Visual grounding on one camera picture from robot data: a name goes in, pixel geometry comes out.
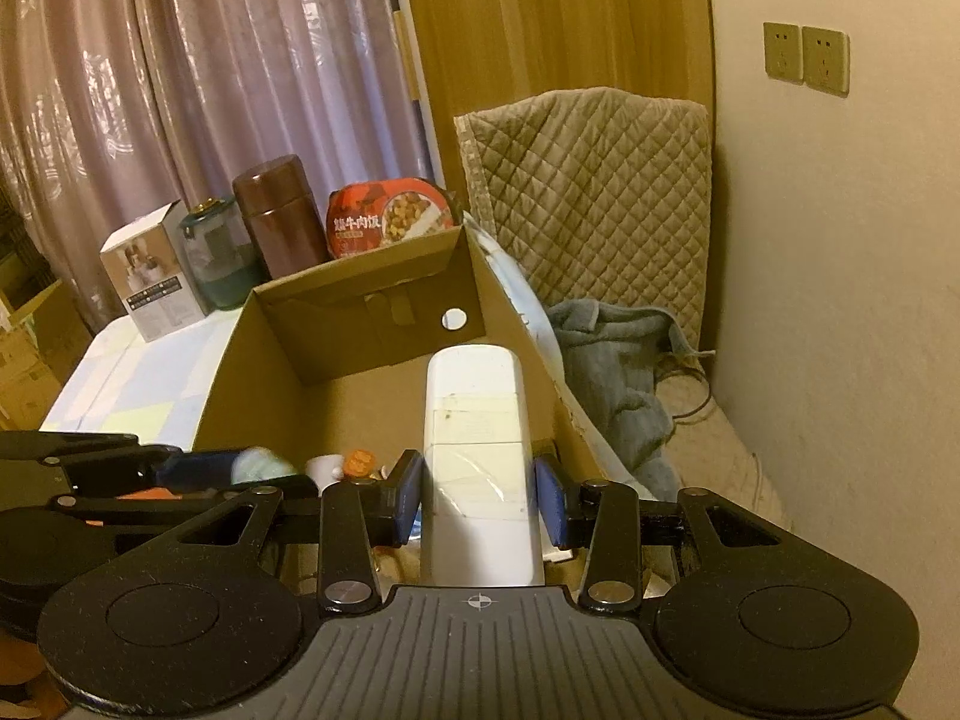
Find wooden door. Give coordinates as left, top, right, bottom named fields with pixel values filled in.
left=386, top=0, right=713, bottom=218

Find red and blue toy figure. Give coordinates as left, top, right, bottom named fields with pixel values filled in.
left=306, top=448, right=395, bottom=496

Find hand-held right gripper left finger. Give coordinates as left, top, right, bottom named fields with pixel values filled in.
left=142, top=450, right=427, bottom=614

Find white rectangular charger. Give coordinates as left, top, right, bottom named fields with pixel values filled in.
left=418, top=345, right=546, bottom=587

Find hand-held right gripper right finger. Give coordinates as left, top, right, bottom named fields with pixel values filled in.
left=534, top=457, right=796, bottom=614

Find beige quilted cushion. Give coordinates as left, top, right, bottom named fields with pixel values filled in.
left=454, top=86, right=712, bottom=357

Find grey-blue towel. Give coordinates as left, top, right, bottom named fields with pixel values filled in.
left=547, top=298, right=717, bottom=503

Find pastel checkered cloth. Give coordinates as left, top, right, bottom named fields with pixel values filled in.
left=41, top=307, right=248, bottom=451

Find green glass jar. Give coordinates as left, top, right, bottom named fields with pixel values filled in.
left=176, top=196, right=271, bottom=311

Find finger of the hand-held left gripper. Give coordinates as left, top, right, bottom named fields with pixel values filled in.
left=45, top=474, right=323, bottom=524
left=0, top=431, right=245, bottom=494

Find red instant food bowl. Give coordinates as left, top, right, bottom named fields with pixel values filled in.
left=326, top=176, right=462, bottom=260

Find brown metal canister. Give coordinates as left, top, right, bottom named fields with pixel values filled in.
left=231, top=154, right=331, bottom=280

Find brown cardboard box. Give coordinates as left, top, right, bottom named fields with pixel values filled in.
left=193, top=219, right=623, bottom=586
left=0, top=277, right=95, bottom=432

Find closed brown cardboard box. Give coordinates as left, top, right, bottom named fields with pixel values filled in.
left=0, top=277, right=95, bottom=432

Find mauve patterned curtain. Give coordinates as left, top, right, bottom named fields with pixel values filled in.
left=0, top=0, right=436, bottom=331

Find white product box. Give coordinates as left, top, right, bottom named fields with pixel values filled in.
left=100, top=200, right=211, bottom=344

